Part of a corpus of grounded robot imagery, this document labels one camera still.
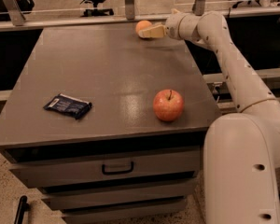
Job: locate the black bar bottom left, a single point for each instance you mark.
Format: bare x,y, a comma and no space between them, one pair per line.
22,208

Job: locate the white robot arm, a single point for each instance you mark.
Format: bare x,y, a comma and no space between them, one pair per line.
241,150

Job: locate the grey drawer cabinet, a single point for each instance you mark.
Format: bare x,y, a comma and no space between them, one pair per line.
120,74

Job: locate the dark blue snack packet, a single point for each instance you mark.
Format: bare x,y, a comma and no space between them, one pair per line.
69,106

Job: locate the orange fruit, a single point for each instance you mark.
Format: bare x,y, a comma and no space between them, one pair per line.
142,25

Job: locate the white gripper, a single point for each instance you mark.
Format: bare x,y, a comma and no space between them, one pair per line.
172,26

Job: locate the black drawer handle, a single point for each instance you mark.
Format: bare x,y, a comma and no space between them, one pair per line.
117,168

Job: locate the red apple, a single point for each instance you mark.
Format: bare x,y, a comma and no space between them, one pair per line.
168,105

